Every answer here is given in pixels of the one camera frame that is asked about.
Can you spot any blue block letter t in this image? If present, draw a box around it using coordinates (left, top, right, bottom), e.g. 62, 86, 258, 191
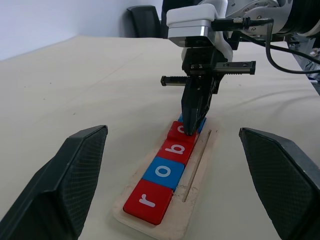
177, 113, 208, 134

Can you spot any wooden letter tray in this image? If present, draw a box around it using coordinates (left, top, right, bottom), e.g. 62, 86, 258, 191
112, 121, 220, 240

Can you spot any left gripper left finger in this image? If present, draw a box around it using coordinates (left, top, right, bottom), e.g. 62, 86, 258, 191
0, 124, 109, 240

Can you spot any blue block letter o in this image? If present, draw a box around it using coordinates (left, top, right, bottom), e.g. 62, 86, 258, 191
141, 155, 186, 190

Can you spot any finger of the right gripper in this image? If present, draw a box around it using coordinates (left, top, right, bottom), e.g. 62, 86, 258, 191
193, 76, 216, 135
180, 76, 201, 136

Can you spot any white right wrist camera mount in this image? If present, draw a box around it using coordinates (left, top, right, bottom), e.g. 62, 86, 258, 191
166, 2, 234, 63

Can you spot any red block letter o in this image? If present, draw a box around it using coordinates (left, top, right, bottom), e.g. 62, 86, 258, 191
166, 120, 201, 145

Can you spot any dark equipment beside table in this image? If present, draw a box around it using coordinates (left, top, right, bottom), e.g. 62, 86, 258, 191
289, 33, 320, 83

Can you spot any red block letter r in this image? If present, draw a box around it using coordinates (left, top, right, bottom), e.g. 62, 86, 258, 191
122, 179, 175, 226

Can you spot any black chair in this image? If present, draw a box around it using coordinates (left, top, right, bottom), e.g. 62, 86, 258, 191
126, 5, 162, 39

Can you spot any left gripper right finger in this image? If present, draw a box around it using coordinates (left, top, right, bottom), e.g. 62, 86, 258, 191
238, 127, 320, 240

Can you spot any red block letter b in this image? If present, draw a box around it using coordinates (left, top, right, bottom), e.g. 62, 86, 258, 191
157, 138, 199, 166

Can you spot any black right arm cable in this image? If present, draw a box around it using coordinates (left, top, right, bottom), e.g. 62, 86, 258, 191
211, 16, 320, 75

